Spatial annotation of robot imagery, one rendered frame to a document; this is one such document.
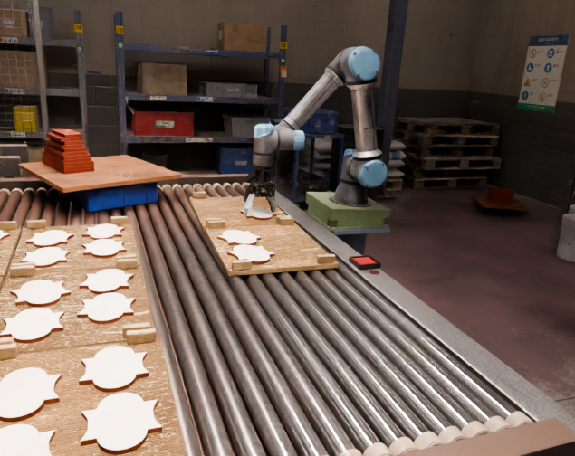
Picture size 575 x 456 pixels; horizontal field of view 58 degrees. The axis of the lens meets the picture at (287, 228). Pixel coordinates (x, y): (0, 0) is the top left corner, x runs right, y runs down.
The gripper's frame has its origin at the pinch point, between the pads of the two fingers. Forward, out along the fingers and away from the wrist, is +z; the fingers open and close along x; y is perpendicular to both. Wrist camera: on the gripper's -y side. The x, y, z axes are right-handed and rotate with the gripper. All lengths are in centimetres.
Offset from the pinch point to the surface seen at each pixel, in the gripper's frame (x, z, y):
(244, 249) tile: -19.2, -0.7, 38.4
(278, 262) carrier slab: -12, 0, 50
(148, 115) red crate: 21, 7, -400
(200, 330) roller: -44, 2, 79
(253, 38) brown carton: 138, -80, -393
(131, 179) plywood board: -45, -10, -25
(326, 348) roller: -20, 2, 96
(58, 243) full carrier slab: -74, 0, 17
